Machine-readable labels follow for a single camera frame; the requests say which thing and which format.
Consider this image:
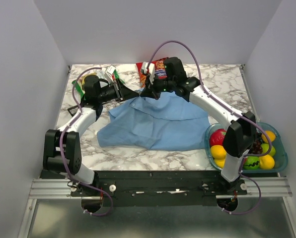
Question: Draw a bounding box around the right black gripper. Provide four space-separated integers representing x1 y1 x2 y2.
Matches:
140 73 175 101

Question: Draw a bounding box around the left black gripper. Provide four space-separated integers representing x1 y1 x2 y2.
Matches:
97 77 139 102

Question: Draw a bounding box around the light blue shirt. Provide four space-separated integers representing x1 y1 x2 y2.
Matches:
97 93 210 151

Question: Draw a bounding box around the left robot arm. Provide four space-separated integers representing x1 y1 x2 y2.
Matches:
43 75 140 196

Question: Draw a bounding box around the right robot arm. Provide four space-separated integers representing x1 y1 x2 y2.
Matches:
140 57 256 194

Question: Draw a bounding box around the red candy bag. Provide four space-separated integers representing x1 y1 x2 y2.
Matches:
136 57 168 88

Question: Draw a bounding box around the green chips bag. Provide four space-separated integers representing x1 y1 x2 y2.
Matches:
72 67 120 98

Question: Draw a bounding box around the red dragon fruit toy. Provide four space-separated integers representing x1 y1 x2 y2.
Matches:
209 128 226 147

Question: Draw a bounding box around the yellow lemon upper left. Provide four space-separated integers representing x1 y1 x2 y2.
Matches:
210 145 226 160

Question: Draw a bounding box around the yellow lemon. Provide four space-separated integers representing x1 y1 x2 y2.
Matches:
261 130 276 143
210 145 226 160
259 155 275 170
214 159 225 169

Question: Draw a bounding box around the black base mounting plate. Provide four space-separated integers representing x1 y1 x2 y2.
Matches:
40 170 282 208

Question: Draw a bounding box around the yellow lemon lower left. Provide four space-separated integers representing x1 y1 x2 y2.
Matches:
214 159 225 169

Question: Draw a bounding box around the dark purple grape bunch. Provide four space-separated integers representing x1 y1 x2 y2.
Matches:
249 138 264 154

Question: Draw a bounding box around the green lime lower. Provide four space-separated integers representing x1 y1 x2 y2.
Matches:
243 156 260 170

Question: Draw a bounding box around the green lime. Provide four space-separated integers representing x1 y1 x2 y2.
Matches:
261 143 276 157
243 156 260 170

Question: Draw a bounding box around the green lime upper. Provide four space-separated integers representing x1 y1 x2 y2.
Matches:
261 143 276 157

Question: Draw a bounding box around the yellow lemon back right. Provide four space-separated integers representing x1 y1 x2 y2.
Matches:
261 130 276 143

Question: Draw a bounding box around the teal plastic fruit container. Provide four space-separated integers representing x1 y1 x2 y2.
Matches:
205 122 288 174

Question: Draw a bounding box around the yellow lemon front right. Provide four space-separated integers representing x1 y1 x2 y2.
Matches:
259 155 275 170

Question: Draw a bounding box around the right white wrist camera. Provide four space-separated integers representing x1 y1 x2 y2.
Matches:
140 62 155 85

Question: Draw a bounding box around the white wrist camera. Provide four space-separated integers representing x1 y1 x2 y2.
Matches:
104 65 117 82
140 62 155 85

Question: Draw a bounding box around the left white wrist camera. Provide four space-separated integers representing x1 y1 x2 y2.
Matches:
104 65 117 82

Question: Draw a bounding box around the aluminium rail frame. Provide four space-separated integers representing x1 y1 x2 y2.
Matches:
18 177 296 238

